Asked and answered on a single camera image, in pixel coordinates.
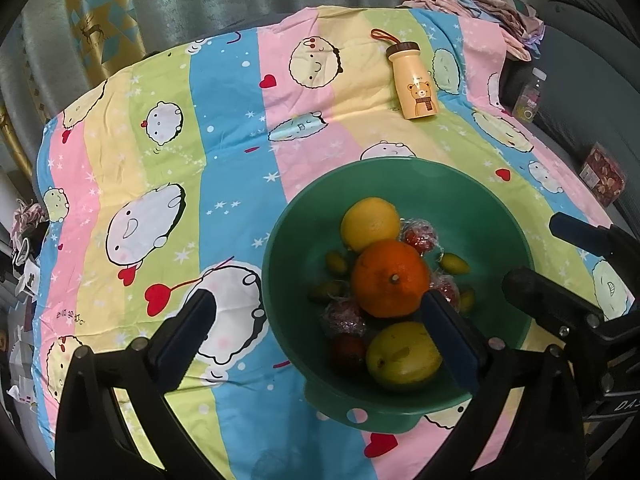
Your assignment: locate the yellow lemon far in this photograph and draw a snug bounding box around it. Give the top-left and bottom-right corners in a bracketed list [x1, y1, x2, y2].
[340, 197, 401, 252]

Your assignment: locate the colourful cartoon blanket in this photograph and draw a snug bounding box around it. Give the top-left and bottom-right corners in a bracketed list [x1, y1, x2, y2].
[32, 6, 631, 479]

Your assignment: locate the small green fruit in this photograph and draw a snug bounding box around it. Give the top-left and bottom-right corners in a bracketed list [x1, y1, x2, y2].
[459, 287, 475, 315]
[438, 252, 471, 275]
[326, 252, 349, 275]

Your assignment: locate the orange tangerine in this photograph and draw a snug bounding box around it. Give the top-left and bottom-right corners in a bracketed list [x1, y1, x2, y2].
[350, 240, 431, 318]

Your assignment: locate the yellow lemon near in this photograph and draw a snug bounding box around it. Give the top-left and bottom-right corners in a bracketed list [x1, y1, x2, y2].
[366, 321, 442, 387]

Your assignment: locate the clear plastic bottle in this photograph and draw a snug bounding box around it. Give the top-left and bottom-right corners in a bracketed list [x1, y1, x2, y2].
[512, 67, 547, 122]

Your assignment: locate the green plastic bowl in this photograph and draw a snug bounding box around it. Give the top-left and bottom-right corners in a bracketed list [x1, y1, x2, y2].
[262, 157, 533, 434]

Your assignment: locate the red patterned box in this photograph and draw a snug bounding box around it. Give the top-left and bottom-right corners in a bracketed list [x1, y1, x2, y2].
[579, 143, 626, 207]

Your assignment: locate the yellow lemon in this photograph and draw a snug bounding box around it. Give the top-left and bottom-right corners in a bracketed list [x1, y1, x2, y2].
[366, 321, 442, 387]
[340, 197, 401, 252]

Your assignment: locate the pile of folded clothes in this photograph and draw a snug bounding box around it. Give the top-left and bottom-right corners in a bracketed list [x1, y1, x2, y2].
[400, 0, 546, 62]

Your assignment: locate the plastic red fruit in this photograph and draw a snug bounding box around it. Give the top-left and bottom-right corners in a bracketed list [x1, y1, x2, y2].
[321, 300, 367, 337]

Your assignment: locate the beige bear bottle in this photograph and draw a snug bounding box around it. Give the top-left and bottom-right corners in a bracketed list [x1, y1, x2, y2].
[370, 28, 438, 120]

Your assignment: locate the grey and yellow curtain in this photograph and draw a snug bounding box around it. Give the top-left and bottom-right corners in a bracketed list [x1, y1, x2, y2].
[1, 0, 397, 172]

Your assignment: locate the grey sofa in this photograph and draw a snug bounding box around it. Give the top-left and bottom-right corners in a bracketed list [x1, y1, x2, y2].
[499, 0, 639, 232]

